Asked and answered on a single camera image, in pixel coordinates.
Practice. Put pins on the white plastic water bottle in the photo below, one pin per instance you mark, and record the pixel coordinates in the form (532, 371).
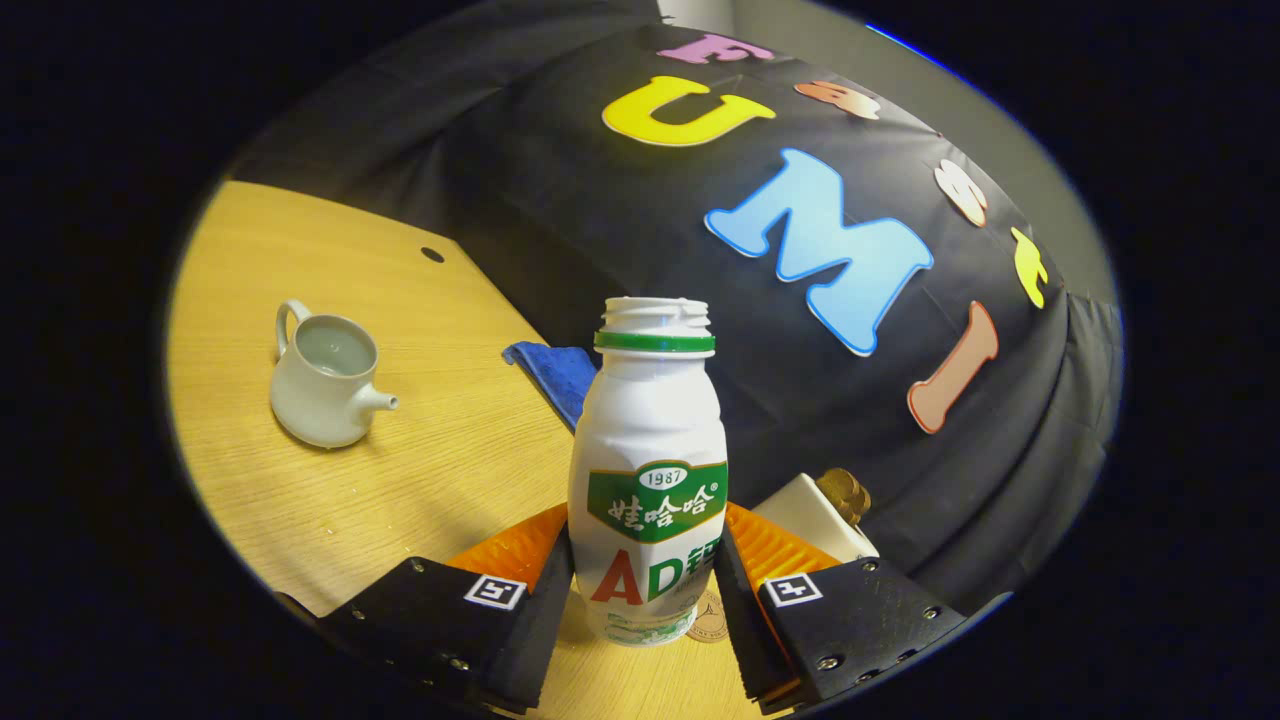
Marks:
(650, 430)

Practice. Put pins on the blue folded towel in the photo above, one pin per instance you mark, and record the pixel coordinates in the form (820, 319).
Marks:
(560, 380)

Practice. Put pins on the white ceramic teacup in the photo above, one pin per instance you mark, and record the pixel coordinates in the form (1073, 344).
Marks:
(320, 410)

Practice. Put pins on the brown bread slice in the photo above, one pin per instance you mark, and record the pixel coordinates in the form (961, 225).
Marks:
(860, 500)
(835, 488)

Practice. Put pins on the black round desk grommet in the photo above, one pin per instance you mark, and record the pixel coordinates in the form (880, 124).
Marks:
(432, 254)

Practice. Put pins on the white toaster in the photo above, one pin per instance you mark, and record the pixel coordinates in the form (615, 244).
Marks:
(810, 515)

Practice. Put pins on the black backdrop cloth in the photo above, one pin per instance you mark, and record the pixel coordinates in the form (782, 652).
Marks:
(600, 220)

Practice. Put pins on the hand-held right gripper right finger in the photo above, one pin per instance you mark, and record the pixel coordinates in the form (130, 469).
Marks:
(740, 620)

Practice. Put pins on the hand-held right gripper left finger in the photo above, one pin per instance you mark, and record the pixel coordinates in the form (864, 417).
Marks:
(545, 620)

